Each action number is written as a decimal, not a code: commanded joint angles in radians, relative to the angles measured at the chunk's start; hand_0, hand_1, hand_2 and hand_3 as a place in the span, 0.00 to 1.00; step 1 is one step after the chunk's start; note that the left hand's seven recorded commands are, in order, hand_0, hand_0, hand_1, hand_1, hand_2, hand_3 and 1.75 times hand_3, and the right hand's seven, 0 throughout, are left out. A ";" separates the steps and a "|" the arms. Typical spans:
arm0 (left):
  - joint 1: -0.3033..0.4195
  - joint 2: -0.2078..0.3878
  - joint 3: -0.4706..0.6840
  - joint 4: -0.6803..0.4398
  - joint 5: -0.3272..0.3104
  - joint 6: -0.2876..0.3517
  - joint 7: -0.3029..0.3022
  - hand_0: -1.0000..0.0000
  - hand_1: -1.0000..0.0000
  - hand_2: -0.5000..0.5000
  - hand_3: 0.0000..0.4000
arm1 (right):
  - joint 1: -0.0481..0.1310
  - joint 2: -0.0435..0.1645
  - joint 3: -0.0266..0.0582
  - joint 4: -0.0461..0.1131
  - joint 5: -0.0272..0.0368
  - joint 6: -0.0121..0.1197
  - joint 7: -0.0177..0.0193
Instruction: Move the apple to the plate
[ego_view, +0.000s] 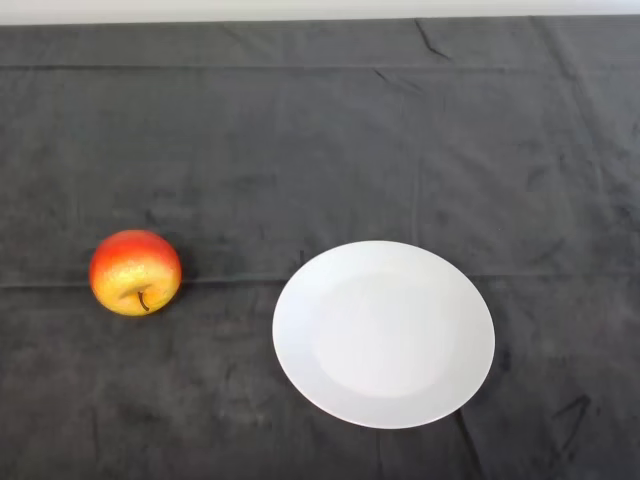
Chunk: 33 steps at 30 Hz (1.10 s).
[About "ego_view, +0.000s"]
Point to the red yellow apple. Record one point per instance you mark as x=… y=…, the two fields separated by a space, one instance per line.
x=135 y=265

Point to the white round plate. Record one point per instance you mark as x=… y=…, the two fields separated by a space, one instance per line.
x=383 y=334

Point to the black table cloth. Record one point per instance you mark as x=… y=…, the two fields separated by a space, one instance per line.
x=320 y=150

